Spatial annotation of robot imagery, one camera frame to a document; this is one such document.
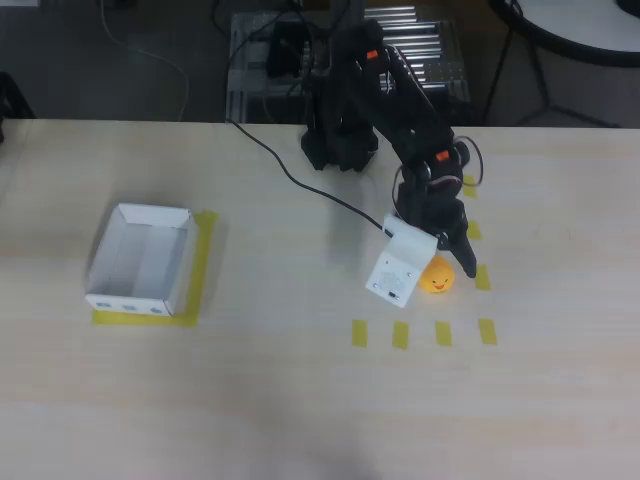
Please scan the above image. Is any black camera cable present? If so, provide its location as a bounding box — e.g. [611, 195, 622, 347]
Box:
[225, 117, 390, 234]

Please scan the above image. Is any yellow rubber duck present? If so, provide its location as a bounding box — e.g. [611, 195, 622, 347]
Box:
[418, 254, 456, 296]

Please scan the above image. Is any yellow tape square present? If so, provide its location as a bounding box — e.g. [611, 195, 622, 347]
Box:
[91, 210, 219, 330]

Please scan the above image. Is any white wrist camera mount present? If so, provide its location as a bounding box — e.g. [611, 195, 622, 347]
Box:
[364, 212, 441, 308]

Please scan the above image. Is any black chair part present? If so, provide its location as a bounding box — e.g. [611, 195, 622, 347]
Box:
[0, 71, 37, 121]

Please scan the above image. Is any metal roller conveyor rack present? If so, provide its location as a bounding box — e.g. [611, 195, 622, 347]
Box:
[225, 4, 474, 125]

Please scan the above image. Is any white open cardboard box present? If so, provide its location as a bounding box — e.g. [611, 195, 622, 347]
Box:
[83, 202, 195, 319]

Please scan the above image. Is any round white table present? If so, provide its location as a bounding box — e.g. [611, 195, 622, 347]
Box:
[488, 0, 640, 69]

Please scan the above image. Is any white floor cable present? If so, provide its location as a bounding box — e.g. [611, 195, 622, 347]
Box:
[98, 0, 193, 122]

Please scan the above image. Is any black table leg frame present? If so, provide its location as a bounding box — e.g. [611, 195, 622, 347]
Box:
[480, 19, 624, 129]

